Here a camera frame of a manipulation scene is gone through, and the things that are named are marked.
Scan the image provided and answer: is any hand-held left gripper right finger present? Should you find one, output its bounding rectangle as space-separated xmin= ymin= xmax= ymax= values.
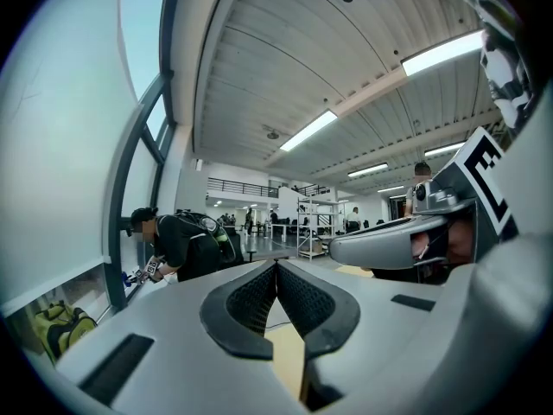
xmin=276 ymin=258 xmax=450 ymax=415

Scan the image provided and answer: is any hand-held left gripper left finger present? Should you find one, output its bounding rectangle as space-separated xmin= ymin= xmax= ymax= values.
xmin=54 ymin=258 xmax=306 ymax=415

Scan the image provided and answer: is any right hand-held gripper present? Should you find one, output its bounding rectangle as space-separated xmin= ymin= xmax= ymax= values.
xmin=328 ymin=125 xmax=520 ymax=271

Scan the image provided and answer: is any person's right hand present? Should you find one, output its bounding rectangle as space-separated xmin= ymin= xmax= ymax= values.
xmin=410 ymin=219 xmax=476 ymax=268

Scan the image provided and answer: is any white shelving rack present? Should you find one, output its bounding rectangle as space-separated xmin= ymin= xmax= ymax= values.
xmin=296 ymin=195 xmax=347 ymax=262

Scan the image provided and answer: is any long ceiling light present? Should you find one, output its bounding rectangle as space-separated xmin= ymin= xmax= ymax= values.
xmin=278 ymin=109 xmax=339 ymax=152
xmin=400 ymin=29 xmax=485 ymax=78
xmin=423 ymin=141 xmax=467 ymax=158
xmin=346 ymin=163 xmax=390 ymax=178

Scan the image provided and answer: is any green backpack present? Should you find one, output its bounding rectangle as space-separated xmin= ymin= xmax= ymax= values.
xmin=33 ymin=299 xmax=99 ymax=365

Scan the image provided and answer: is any black mezzanine railing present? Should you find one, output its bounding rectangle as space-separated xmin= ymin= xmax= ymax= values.
xmin=207 ymin=176 xmax=280 ymax=198

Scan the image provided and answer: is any dark ceiling fixture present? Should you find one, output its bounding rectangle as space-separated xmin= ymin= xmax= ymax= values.
xmin=261 ymin=123 xmax=289 ymax=141

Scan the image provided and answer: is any person's black white patterned top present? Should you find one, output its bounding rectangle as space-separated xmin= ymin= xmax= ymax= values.
xmin=440 ymin=0 xmax=537 ymax=131

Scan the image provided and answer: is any white roller blind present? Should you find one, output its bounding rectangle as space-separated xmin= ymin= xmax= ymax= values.
xmin=0 ymin=0 xmax=144 ymax=313

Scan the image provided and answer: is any dark window frame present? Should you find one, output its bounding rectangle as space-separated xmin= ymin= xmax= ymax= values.
xmin=102 ymin=0 xmax=191 ymax=315

